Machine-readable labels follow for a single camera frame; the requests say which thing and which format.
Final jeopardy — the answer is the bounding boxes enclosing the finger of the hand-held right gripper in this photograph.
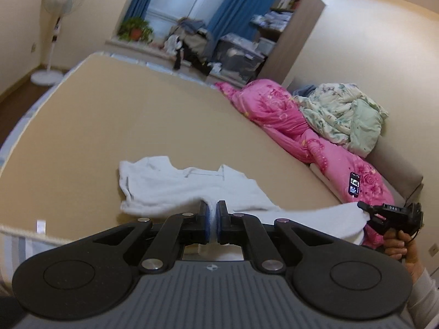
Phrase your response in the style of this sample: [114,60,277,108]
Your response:
[365,214,392,238]
[357,201,383,215]

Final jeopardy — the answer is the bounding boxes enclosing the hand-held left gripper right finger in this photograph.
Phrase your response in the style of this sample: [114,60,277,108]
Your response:
[216,200,344,275]

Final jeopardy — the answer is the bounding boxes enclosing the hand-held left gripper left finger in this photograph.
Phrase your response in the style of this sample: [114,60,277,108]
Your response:
[78,201,211,275]

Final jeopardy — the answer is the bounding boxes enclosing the white long-sleeved shirt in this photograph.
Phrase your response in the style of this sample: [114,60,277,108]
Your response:
[118,155,370,248]

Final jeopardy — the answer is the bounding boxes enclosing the person's right forearm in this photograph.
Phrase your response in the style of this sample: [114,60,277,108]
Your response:
[403,250,439,329]

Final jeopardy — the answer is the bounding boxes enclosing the pile of clothes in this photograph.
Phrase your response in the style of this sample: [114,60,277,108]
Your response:
[164,16,221,76]

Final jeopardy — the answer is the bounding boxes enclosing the person's right hand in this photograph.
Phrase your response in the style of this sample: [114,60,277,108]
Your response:
[382,228,418,265]

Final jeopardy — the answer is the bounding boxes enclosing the black smartphone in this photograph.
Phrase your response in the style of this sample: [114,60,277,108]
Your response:
[348,173,361,198]

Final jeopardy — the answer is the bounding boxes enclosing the pale green floral quilt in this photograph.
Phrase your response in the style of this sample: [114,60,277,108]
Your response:
[293,83,390,159]

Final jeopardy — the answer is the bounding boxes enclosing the pink floral quilt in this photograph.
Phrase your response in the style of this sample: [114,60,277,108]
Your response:
[214,79,397,248]

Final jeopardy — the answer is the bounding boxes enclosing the bed with tan sheet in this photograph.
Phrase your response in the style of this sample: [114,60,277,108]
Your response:
[0,51,348,282]

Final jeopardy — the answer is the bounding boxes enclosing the blue grey cloth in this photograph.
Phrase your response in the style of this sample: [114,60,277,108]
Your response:
[292,84,317,97]

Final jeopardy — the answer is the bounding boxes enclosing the clear plastic storage bin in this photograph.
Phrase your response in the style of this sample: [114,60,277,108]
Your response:
[213,33,269,85]

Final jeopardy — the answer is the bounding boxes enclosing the wooden shelf unit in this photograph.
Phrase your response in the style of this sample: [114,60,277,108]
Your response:
[250,0,326,87]

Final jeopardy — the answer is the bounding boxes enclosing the potted green plant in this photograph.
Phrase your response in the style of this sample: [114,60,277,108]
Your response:
[117,17,154,45]

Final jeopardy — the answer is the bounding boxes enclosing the stack of white boxes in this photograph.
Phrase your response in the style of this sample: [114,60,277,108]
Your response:
[252,10,296,30]

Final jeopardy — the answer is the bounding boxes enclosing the wide blue curtain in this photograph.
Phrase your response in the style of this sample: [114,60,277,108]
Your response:
[205,0,279,56]

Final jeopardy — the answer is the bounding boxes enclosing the window with white frame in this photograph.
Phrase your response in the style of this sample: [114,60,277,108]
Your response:
[146,0,241,39]

